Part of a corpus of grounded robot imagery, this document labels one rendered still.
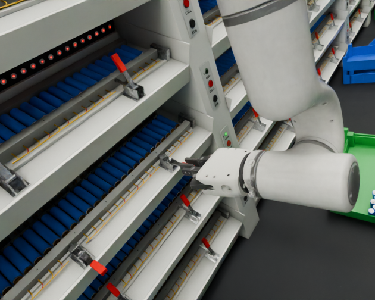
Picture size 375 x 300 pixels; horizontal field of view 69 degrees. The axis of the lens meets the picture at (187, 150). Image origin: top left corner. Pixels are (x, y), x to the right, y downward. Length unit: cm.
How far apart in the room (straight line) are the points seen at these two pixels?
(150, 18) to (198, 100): 22
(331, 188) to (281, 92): 15
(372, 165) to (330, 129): 71
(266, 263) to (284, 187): 60
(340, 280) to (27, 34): 95
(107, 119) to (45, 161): 13
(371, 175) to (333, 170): 76
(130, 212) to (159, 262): 19
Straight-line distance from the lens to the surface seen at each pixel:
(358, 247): 104
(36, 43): 48
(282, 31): 32
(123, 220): 60
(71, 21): 50
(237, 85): 92
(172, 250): 75
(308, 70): 35
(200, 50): 70
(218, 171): 51
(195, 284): 91
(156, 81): 61
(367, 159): 121
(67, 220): 61
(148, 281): 73
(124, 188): 61
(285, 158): 45
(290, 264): 100
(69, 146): 50
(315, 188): 42
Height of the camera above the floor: 86
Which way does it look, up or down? 33 degrees down
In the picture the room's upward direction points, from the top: 23 degrees counter-clockwise
